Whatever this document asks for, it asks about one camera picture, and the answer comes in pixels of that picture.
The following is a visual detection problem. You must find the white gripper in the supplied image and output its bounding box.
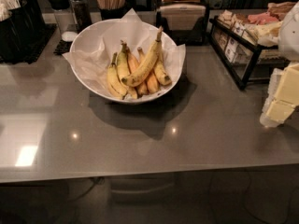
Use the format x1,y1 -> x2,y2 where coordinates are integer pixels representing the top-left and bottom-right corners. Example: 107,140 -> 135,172
260,62 -> 299,128

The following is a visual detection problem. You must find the long top yellow banana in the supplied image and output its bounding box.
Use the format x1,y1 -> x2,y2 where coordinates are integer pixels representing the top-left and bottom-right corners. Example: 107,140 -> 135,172
121,26 -> 163,87

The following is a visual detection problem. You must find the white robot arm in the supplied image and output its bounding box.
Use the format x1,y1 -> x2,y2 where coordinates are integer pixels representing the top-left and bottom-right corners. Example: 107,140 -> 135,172
260,2 -> 299,128

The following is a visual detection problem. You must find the rightmost spotted yellow banana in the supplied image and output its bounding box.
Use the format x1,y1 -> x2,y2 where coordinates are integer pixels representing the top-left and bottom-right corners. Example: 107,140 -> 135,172
153,52 -> 172,86

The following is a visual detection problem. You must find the orange ripe right banana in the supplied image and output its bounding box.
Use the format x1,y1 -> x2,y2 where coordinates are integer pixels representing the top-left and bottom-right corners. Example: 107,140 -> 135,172
137,48 -> 160,94

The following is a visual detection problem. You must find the orange ripe banana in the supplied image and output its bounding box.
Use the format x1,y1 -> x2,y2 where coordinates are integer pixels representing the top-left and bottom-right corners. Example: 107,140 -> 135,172
126,48 -> 148,96
137,48 -> 160,94

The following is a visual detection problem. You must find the orange ripe middle banana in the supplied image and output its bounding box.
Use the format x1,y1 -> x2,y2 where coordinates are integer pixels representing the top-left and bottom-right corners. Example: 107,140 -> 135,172
126,48 -> 148,96

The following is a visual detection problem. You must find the white bowl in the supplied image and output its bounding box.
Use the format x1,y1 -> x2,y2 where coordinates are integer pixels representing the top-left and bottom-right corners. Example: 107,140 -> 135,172
68,18 -> 183,105

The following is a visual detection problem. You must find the leftmost yellow banana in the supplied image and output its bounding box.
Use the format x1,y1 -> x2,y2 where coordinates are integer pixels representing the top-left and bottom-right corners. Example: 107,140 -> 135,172
107,53 -> 127,100

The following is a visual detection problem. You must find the white paper liner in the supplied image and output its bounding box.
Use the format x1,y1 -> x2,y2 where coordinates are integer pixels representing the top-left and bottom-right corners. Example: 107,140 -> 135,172
62,8 -> 187,102

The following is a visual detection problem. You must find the black stir stick cup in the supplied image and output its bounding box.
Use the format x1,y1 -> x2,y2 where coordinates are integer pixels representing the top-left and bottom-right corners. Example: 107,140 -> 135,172
100,7 -> 128,21

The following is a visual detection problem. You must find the dark pepper shaker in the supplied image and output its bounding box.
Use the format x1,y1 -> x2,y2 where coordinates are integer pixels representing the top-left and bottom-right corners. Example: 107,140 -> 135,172
70,0 -> 92,31

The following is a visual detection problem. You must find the clear shaker black lid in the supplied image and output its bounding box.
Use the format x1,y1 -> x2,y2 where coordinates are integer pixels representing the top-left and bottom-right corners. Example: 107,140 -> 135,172
49,0 -> 78,41

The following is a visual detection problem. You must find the black caddy with packets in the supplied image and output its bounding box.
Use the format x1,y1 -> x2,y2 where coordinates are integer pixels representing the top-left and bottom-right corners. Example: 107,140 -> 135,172
0,0 -> 46,59

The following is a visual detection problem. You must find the black wire condiment rack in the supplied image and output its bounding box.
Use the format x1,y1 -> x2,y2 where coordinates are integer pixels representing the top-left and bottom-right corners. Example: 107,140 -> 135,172
208,16 -> 289,90

